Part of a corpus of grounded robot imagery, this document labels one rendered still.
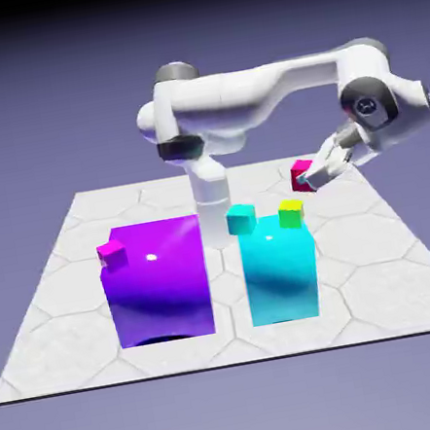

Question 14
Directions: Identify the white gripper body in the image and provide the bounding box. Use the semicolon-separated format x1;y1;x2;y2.
298;130;358;193

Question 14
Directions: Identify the small red cube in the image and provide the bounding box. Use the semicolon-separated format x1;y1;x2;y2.
287;157;320;197

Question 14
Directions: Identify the small yellow-green cube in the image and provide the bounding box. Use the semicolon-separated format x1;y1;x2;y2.
275;197;307;233

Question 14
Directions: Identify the small teal cube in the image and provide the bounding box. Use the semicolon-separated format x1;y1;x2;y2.
224;200;260;238

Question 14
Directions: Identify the small magenta cube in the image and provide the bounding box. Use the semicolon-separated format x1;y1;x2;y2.
94;238;131;275

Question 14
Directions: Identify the large cyan box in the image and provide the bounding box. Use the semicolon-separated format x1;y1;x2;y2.
233;208;329;329

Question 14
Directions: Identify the large purple box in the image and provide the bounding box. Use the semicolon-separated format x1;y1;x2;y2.
91;213;219;352

